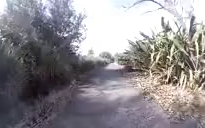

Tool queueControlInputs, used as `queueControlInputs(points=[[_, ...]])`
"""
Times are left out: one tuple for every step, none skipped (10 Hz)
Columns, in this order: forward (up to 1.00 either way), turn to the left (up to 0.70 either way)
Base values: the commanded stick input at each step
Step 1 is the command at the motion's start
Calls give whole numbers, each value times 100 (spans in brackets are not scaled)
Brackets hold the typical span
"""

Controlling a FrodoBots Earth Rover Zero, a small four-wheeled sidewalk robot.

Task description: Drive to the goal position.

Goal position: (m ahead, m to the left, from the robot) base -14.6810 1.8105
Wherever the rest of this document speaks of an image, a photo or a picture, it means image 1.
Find group of distant trees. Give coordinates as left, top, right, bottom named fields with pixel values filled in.
left=86, top=48, right=116, bottom=63

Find grey asphalt path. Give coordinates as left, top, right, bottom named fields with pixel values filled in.
left=46, top=62, right=199, bottom=128

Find tall leafy bush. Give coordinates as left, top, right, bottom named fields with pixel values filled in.
left=0, top=0, right=88, bottom=83

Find dry leaf litter strip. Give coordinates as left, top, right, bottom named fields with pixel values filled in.
left=126, top=71, right=205, bottom=128

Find row of flax bushes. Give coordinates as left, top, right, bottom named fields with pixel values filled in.
left=116, top=16, right=205, bottom=93

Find pale bare tree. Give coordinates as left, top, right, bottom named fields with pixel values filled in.
left=123, top=0, right=204, bottom=34

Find dark green bushes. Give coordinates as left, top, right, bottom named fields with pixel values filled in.
left=0, top=49, right=111, bottom=128

